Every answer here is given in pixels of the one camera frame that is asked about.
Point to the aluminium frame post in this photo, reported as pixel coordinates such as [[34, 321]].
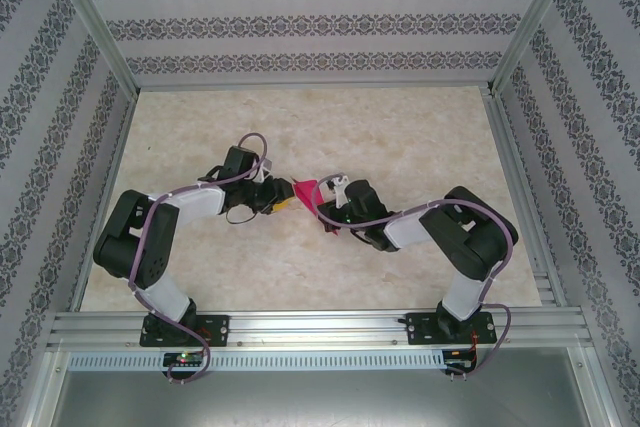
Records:
[[95, 22], [537, 22]]

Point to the pink square paper sheet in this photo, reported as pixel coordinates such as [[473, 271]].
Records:
[[305, 194]]

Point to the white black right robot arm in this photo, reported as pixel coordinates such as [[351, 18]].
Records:
[[405, 232]]

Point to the aluminium frame cross rail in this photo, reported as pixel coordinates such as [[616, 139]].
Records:
[[315, 85]]

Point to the grey metal tray panel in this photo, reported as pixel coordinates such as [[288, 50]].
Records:
[[320, 402]]

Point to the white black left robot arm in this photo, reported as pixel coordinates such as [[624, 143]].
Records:
[[197, 202]]

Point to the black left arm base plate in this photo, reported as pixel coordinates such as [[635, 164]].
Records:
[[217, 329]]

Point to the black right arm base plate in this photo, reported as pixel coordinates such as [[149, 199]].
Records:
[[420, 329]]

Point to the aluminium frame side rail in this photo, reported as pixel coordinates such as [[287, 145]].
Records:
[[525, 207], [105, 202]]

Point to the aluminium mounting rail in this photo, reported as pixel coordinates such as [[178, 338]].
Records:
[[320, 329]]

